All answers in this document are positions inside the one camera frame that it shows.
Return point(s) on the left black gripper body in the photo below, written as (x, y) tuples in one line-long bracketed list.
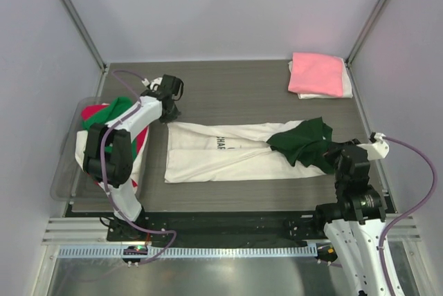
[(169, 115)]

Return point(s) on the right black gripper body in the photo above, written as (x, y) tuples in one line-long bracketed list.
[(335, 153)]

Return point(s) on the white and green raglan shirt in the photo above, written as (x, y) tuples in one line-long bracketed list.
[(247, 152)]

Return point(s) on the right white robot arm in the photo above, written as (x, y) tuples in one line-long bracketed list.
[(355, 224)]

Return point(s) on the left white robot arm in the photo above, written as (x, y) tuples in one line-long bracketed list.
[(108, 154)]

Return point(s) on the folded white shirt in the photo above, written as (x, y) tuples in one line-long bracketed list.
[(341, 85)]

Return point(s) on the red green white shirt pile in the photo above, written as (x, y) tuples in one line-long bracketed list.
[(103, 113)]

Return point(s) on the folded pink shirt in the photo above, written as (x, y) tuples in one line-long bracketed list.
[(315, 74)]

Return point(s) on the clear plastic bin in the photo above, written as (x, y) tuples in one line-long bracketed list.
[(70, 183)]

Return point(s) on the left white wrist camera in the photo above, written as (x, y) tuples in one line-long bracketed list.
[(152, 84)]

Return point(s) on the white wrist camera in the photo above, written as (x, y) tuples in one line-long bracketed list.
[(152, 84), (376, 147)]

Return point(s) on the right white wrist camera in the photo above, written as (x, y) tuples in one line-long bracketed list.
[(376, 147)]

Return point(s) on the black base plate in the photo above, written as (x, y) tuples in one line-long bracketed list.
[(262, 229)]

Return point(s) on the left aluminium frame post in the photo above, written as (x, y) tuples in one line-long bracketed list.
[(84, 34)]

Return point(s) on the aluminium frame post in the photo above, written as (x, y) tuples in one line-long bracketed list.
[(84, 34), (369, 24)]

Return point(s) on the white slotted cable duct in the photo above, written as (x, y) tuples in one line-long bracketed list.
[(139, 252)]

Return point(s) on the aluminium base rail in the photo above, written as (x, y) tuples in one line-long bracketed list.
[(65, 231)]

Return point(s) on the right aluminium frame post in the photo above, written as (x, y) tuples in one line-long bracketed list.
[(369, 24)]

